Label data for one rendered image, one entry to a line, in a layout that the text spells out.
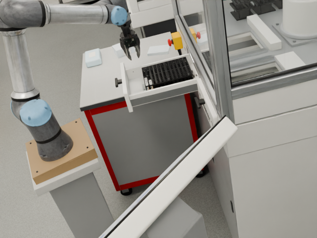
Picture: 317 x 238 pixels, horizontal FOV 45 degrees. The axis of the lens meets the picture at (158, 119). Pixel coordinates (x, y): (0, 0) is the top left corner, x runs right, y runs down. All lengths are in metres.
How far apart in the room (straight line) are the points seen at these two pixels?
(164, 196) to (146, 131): 1.31
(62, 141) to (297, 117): 0.93
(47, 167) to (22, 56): 0.46
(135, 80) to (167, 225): 1.09
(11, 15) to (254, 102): 0.90
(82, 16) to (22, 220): 1.55
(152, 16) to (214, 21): 1.44
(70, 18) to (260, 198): 1.04
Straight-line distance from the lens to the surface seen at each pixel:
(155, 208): 0.81
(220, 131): 0.94
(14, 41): 1.60
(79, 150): 1.62
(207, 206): 2.31
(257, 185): 1.58
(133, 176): 2.33
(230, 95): 1.25
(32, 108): 1.58
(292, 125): 1.42
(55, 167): 1.61
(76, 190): 1.73
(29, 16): 1.47
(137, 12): 2.52
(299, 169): 1.59
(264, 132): 1.40
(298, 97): 1.36
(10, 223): 2.72
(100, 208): 1.85
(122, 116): 2.04
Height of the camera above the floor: 1.79
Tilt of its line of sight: 37 degrees down
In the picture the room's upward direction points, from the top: 15 degrees counter-clockwise
